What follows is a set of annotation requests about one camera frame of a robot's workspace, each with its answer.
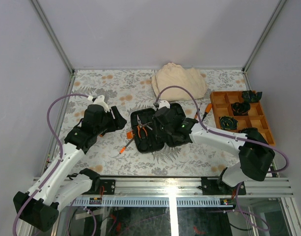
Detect steel claw hammer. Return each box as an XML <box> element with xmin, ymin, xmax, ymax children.
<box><xmin>142</xmin><ymin>122</ymin><xmax>153</xmax><ymax>131</ymax></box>

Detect dark tape roll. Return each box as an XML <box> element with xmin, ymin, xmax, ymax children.
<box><xmin>219</xmin><ymin>116</ymin><xmax>238</xmax><ymax>130</ymax></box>
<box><xmin>242</xmin><ymin>90</ymin><xmax>263</xmax><ymax>103</ymax></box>
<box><xmin>231</xmin><ymin>102</ymin><xmax>250</xmax><ymax>116</ymax></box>

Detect floral table mat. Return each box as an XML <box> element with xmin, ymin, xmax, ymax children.
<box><xmin>59</xmin><ymin>70</ymin><xmax>238</xmax><ymax>176</ymax></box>

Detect orange black needle-nose pliers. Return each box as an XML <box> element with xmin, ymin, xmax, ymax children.
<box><xmin>137</xmin><ymin>115</ymin><xmax>148</xmax><ymax>140</ymax></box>

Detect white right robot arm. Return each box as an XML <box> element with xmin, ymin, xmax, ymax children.
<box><xmin>153</xmin><ymin>107</ymin><xmax>275</xmax><ymax>194</ymax></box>

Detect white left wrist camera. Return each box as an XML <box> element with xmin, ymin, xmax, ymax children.
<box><xmin>87</xmin><ymin>95</ymin><xmax>110</xmax><ymax>113</ymax></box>

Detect dark green tool case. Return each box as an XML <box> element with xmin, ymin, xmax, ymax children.
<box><xmin>130</xmin><ymin>103</ymin><xmax>197</xmax><ymax>153</ymax></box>

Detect orange compartment tray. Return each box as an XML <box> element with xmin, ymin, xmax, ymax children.
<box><xmin>210</xmin><ymin>91</ymin><xmax>275</xmax><ymax>146</ymax></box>

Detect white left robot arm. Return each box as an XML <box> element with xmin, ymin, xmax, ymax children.
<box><xmin>13</xmin><ymin>104</ymin><xmax>127</xmax><ymax>232</ymax></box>

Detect orange handled long screwdriver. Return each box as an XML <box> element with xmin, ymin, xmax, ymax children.
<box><xmin>202</xmin><ymin>103</ymin><xmax>213</xmax><ymax>120</ymax></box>

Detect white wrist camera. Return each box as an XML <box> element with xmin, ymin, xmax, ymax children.
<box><xmin>154</xmin><ymin>100</ymin><xmax>170</xmax><ymax>109</ymax></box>
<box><xmin>87</xmin><ymin>95</ymin><xmax>110</xmax><ymax>113</ymax></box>

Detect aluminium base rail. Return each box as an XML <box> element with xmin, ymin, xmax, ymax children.
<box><xmin>32</xmin><ymin>176</ymin><xmax>293</xmax><ymax>207</ymax></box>

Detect orange utility knife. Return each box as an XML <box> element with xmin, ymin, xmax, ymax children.
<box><xmin>119</xmin><ymin>138</ymin><xmax>134</xmax><ymax>154</ymax></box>

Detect dark tape roll top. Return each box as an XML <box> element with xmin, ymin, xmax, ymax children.
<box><xmin>242</xmin><ymin>90</ymin><xmax>263</xmax><ymax>103</ymax></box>

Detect cream cloth bag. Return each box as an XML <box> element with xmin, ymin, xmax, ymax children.
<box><xmin>151</xmin><ymin>62</ymin><xmax>207</xmax><ymax>101</ymax></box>

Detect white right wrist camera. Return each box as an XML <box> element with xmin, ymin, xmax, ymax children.
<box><xmin>154</xmin><ymin>100</ymin><xmax>170</xmax><ymax>109</ymax></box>

